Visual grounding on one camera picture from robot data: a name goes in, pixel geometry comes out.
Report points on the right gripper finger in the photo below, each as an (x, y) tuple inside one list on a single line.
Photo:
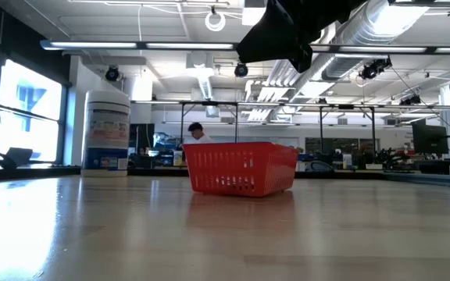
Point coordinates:
[(305, 60), (272, 39)]

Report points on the red plastic slotted basket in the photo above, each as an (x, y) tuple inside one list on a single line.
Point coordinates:
[(240, 150)]

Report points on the black ceiling spotlight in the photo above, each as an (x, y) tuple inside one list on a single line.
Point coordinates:
[(241, 69), (410, 99), (373, 68), (112, 73)]

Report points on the blue bin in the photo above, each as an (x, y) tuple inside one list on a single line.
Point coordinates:
[(307, 157)]

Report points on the white bottle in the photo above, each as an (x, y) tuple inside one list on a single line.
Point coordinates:
[(347, 161)]

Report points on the person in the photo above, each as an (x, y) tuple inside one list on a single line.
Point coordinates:
[(195, 129)]

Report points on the black computer monitor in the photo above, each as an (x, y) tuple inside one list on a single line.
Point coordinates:
[(430, 138)]

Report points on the white yellow carton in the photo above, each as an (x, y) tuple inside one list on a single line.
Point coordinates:
[(177, 158)]

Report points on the black bar with light strips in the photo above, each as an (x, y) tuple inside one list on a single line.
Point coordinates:
[(92, 45)]

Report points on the white wipes canister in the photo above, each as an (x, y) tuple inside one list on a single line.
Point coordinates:
[(106, 129)]

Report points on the dark laptop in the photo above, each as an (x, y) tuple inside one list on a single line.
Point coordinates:
[(20, 155)]

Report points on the silver ventilation duct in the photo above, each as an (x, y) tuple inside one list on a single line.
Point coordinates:
[(365, 27)]

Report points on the black metal stand frame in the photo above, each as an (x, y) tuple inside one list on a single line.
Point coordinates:
[(209, 103), (346, 106)]

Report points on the black aluminium table frame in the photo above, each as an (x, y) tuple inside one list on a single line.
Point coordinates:
[(151, 171)]

